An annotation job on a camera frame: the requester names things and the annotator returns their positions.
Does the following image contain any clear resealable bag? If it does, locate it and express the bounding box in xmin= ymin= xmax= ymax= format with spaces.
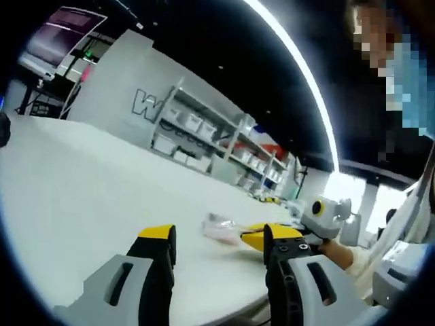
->
xmin=202 ymin=212 xmax=244 ymax=247

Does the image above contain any row of white storage bins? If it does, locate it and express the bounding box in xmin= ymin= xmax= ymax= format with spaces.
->
xmin=152 ymin=101 xmax=290 ymax=191

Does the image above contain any grey shelving unit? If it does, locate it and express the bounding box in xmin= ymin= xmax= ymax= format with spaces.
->
xmin=149 ymin=76 xmax=300 ymax=200

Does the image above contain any long ceiling light strip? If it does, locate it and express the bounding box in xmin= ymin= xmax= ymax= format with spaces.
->
xmin=243 ymin=0 xmax=341 ymax=173

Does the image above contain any person's right hand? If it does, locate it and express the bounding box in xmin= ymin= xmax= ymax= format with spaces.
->
xmin=319 ymin=239 xmax=354 ymax=272

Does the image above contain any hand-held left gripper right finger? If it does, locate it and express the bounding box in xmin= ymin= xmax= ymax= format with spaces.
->
xmin=263 ymin=222 xmax=378 ymax=326

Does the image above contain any red blue wall banner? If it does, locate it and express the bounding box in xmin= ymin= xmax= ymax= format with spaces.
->
xmin=237 ymin=124 xmax=290 ymax=160

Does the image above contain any grey worn chest device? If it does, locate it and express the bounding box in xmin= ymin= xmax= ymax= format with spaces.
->
xmin=372 ymin=249 xmax=435 ymax=308

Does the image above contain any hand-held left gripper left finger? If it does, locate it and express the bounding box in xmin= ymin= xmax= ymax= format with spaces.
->
xmin=53 ymin=223 xmax=177 ymax=326

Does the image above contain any grey desk with black legs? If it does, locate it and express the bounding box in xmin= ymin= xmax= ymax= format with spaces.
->
xmin=13 ymin=73 xmax=82 ymax=120

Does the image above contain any black tripod stand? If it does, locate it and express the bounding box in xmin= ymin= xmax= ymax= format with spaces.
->
xmin=294 ymin=162 xmax=309 ymax=201

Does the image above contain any large computer monitor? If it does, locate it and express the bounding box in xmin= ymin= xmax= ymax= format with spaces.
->
xmin=18 ymin=5 xmax=109 ymax=81

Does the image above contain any black mesh box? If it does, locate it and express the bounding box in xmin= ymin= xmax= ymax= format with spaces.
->
xmin=0 ymin=113 xmax=12 ymax=147

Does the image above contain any black signboard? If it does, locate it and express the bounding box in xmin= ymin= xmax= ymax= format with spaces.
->
xmin=30 ymin=103 xmax=52 ymax=116

